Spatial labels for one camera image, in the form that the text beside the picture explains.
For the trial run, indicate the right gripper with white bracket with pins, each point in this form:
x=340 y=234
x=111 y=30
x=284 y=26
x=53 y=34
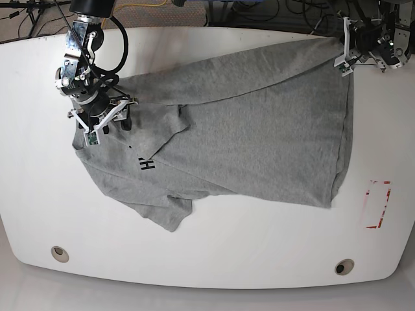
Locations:
x=93 y=116

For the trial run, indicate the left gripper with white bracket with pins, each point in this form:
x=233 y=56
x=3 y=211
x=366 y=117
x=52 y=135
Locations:
x=359 y=42

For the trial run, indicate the grey T-shirt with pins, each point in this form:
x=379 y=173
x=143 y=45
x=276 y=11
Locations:
x=275 y=123

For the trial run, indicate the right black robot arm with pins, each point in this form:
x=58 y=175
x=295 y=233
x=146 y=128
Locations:
x=93 y=91

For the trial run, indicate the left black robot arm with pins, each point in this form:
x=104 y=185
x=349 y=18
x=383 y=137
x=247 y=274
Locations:
x=387 y=40

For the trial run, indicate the black tripod stand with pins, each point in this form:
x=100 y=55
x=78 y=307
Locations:
x=21 y=20

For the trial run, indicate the red tape rectangle marking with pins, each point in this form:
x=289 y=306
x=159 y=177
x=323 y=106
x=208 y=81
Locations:
x=375 y=204

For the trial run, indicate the left table cable grommet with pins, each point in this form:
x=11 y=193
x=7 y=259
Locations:
x=59 y=254

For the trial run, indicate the table cable grommet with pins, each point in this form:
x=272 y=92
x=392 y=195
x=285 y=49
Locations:
x=59 y=254
x=344 y=267

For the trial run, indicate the right table cable grommet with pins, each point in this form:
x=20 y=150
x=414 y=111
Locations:
x=344 y=267

